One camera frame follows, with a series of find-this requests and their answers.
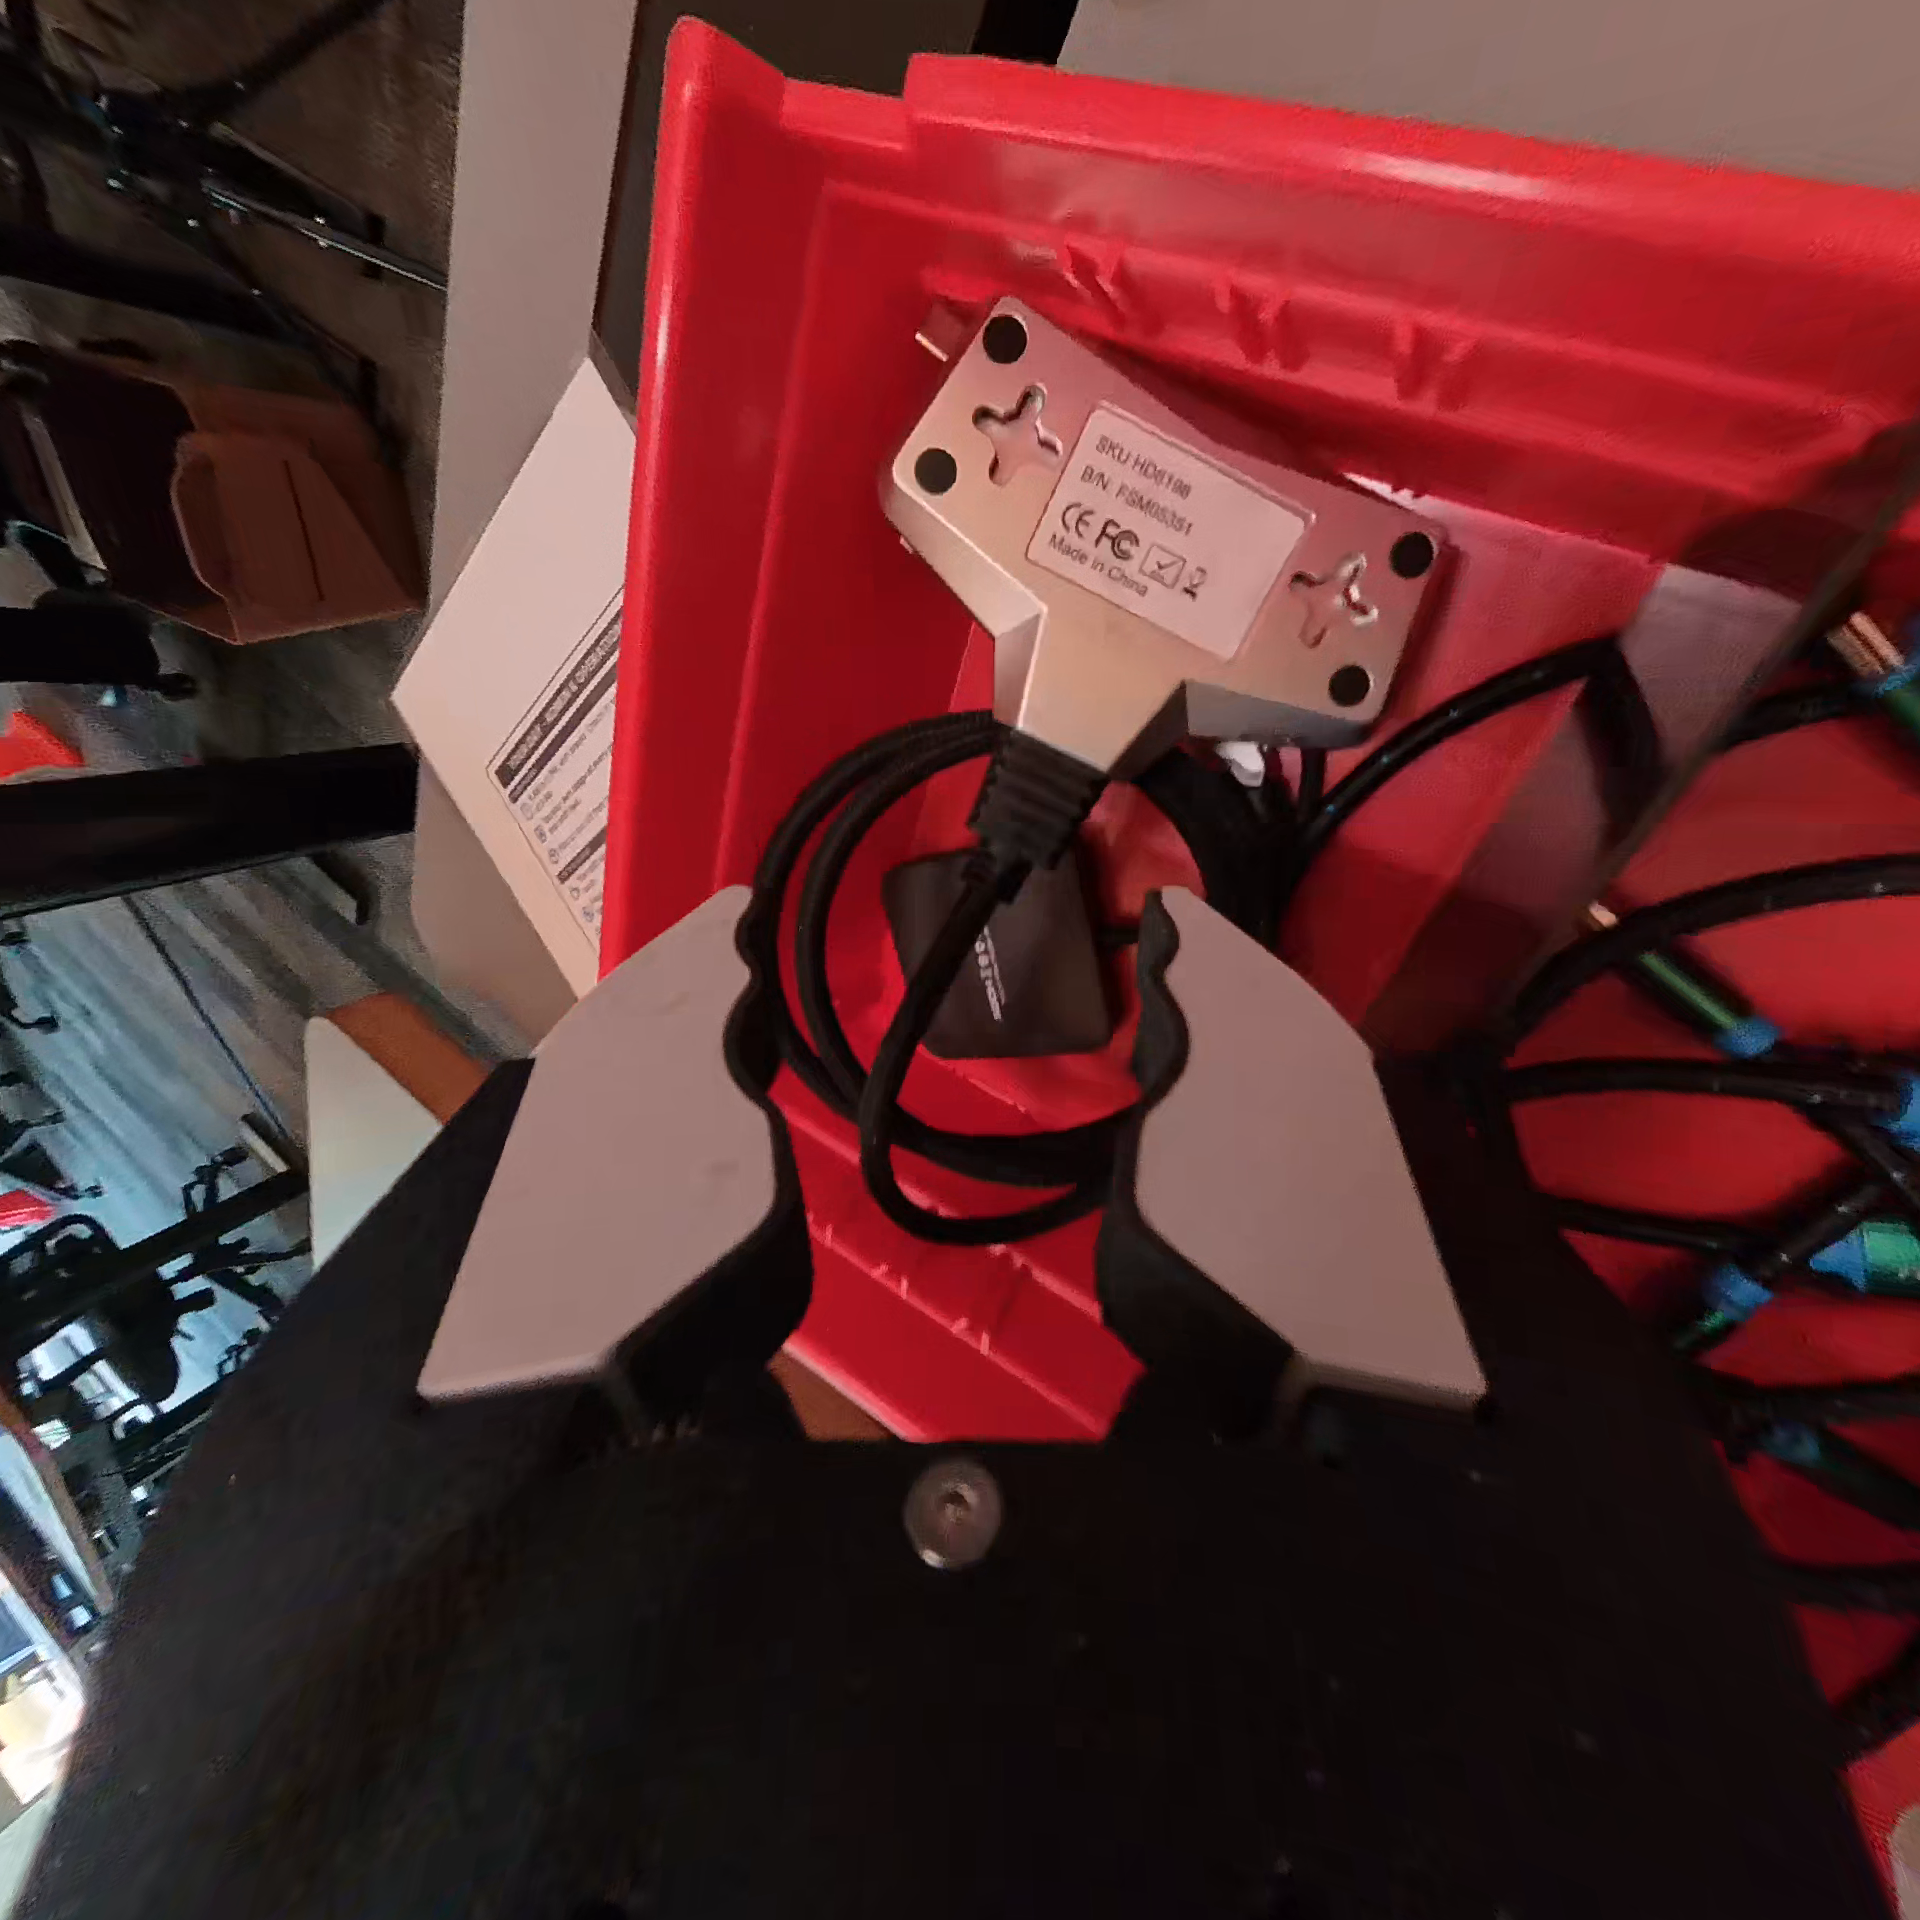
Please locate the brown cardboard box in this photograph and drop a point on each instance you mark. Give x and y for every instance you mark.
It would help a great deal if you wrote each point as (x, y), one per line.
(254, 510)

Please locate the black pole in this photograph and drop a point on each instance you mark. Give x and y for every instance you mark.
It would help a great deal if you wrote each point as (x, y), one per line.
(182, 827)

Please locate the black office chair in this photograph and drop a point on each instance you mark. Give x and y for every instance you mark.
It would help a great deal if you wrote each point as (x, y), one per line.
(136, 1290)

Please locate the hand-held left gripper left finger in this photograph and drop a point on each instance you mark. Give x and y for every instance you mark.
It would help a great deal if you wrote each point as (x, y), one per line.
(600, 1172)

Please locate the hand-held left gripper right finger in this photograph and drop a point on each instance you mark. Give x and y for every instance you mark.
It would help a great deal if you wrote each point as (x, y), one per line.
(1289, 1186)

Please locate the white paper sheet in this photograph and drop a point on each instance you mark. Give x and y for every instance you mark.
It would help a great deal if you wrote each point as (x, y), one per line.
(510, 662)

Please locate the white stand base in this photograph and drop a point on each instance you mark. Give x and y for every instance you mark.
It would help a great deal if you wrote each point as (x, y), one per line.
(360, 1141)

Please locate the red plastic bin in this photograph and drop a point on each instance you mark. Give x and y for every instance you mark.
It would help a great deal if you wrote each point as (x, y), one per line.
(1201, 196)

